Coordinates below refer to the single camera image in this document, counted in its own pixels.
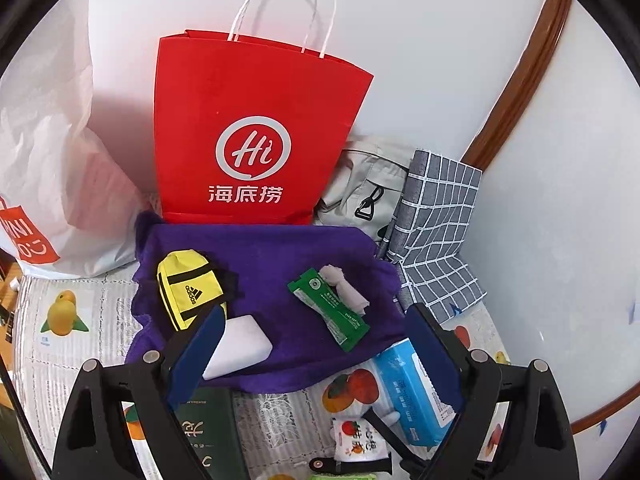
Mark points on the blue tissue pack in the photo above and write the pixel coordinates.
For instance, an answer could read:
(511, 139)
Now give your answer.
(410, 390)

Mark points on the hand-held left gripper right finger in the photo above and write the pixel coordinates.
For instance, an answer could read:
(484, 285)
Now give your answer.
(435, 355)

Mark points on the white plastic shopping bag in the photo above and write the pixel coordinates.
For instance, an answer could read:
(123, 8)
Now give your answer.
(50, 185)

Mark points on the grey canvas bag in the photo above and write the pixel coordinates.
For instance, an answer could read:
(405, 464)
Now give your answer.
(360, 175)

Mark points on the green wet wipes pack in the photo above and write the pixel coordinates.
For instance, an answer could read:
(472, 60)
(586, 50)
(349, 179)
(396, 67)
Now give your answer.
(350, 476)

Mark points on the fruit print tablecloth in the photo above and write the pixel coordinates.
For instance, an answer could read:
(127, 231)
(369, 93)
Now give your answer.
(75, 360)

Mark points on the brown wooden door frame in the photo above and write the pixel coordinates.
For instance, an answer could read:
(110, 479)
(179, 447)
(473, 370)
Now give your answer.
(530, 70)

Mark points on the white glove green cuff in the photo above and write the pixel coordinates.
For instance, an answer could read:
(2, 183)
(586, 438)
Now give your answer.
(390, 416)

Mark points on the yellow zip pouch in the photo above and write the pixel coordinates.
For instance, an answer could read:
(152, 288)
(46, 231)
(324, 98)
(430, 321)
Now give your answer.
(185, 285)

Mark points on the red paper bag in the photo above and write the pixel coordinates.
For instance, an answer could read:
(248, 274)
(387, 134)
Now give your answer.
(250, 100)

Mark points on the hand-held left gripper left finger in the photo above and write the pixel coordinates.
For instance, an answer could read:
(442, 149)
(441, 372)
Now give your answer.
(197, 355)

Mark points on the white sponge block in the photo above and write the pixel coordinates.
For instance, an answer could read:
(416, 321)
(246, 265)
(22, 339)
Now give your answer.
(245, 345)

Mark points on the purple towel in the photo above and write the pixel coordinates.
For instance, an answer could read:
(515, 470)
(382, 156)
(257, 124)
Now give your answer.
(280, 320)

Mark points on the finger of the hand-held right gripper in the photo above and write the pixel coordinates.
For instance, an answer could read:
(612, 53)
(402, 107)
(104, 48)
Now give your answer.
(325, 466)
(390, 437)

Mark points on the white cloth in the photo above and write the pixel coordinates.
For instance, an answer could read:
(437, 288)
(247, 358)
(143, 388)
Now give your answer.
(345, 290)

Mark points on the dark green tin box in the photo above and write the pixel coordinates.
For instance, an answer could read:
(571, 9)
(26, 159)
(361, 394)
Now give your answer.
(220, 435)

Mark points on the grey checked cloth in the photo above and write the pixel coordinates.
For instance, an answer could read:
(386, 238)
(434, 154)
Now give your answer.
(440, 220)

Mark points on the white snack packet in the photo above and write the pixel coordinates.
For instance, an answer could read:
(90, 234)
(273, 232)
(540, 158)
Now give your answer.
(357, 440)

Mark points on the green sachet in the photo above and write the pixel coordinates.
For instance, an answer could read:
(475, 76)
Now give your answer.
(330, 315)

